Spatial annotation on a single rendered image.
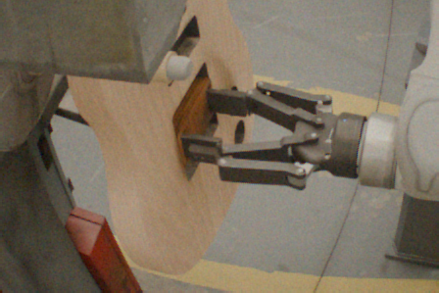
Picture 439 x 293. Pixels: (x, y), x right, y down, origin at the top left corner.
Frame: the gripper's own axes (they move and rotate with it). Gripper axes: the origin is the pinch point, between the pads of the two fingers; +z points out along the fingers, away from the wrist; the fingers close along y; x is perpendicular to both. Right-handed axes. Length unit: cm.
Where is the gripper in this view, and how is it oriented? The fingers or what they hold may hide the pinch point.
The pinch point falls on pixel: (199, 122)
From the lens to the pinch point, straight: 97.8
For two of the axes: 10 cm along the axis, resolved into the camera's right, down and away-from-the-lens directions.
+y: 3.4, -6.6, 6.7
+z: -9.3, -1.5, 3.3
